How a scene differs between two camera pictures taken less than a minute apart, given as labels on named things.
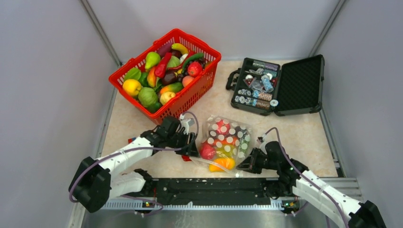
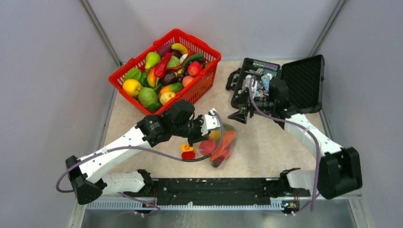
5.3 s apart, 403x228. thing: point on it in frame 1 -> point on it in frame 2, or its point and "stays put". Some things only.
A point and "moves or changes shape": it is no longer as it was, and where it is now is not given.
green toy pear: x=152 y=59 stays put
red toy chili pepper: x=159 y=71 stays put
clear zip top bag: x=226 y=144 moves or changes shape
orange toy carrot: x=227 y=140 moves or changes shape
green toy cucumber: x=190 y=57 stays put
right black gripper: x=250 y=164 -> x=245 y=99
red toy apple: x=223 y=128 -> x=226 y=153
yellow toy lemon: x=131 y=87 stays put
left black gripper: x=190 y=148 -> x=200 y=137
